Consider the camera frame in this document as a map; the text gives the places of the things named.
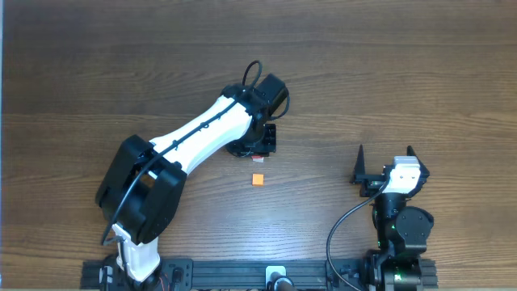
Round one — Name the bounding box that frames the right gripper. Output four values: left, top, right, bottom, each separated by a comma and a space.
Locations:
350, 144, 431, 199

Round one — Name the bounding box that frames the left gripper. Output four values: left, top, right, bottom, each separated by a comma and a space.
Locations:
225, 123, 279, 158

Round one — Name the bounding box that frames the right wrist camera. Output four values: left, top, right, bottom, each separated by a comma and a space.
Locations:
382, 155, 422, 194

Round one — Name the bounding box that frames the mounting rail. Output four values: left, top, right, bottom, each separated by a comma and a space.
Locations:
80, 258, 439, 291

